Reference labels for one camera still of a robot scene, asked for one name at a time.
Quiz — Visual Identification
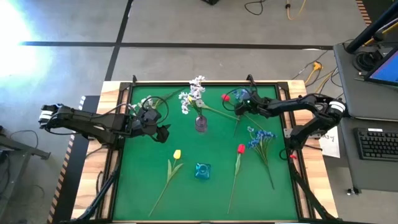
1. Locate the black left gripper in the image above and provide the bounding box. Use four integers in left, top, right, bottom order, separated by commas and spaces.
126, 108, 172, 144

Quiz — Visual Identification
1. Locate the orange extension cable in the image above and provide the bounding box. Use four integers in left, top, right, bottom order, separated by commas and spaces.
304, 61, 335, 94

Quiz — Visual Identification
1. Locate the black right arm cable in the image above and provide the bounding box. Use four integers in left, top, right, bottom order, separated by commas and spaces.
222, 86, 249, 113

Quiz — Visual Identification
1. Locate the black table frame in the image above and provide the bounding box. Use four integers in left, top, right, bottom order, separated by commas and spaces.
107, 81, 307, 223

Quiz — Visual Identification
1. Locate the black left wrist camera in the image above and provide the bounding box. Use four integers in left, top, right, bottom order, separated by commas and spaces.
142, 108, 162, 124

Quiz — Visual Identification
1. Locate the grey metal stand leg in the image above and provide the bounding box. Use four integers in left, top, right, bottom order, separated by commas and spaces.
0, 126, 52, 161

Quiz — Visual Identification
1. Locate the white paper sheet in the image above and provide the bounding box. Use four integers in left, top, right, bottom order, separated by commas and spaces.
318, 126, 342, 159

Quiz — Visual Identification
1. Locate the coiled black cable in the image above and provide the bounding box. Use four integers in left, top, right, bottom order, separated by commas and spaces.
353, 49, 384, 73

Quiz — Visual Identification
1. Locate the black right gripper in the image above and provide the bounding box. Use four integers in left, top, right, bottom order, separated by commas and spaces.
233, 95, 272, 118

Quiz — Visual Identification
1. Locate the black desk caster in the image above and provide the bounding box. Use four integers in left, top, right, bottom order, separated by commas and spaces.
346, 185, 362, 197

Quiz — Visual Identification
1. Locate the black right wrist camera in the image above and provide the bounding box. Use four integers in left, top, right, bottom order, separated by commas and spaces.
244, 93, 261, 108

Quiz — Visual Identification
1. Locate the green table mat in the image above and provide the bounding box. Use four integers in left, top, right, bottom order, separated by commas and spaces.
112, 84, 299, 222

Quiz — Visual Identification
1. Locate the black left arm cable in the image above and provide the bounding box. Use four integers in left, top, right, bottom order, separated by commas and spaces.
104, 95, 170, 125

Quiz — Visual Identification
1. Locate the black floor cable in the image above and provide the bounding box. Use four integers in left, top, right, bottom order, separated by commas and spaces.
244, 0, 265, 16

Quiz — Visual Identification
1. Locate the black hazard-striped floor mat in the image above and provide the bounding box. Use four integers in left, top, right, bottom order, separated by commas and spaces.
355, 0, 398, 27
46, 95, 101, 224

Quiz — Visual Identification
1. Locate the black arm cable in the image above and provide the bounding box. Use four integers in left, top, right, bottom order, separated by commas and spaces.
104, 95, 170, 125
222, 86, 249, 113

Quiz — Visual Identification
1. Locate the yellow floor cable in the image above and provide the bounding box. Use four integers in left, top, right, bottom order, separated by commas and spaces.
285, 0, 308, 21

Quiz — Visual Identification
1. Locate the black keyboard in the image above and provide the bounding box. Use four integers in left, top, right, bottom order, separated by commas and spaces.
353, 126, 398, 162

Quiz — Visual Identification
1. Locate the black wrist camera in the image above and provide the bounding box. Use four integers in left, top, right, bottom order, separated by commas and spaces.
244, 93, 261, 108
142, 108, 162, 124

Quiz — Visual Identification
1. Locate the blue cut-glass vase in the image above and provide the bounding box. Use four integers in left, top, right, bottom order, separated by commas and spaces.
194, 162, 212, 180

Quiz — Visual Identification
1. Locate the black monitor pole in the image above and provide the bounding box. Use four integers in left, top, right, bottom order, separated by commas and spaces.
345, 0, 398, 54

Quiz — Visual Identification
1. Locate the grey operator desk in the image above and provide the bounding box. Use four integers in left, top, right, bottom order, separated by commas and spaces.
333, 42, 398, 192

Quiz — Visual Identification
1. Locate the black support strut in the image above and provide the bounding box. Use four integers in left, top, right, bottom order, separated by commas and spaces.
289, 161, 338, 222
74, 166, 121, 222

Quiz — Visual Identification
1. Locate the laptop with blue screen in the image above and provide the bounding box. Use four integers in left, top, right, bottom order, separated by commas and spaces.
364, 46, 398, 88

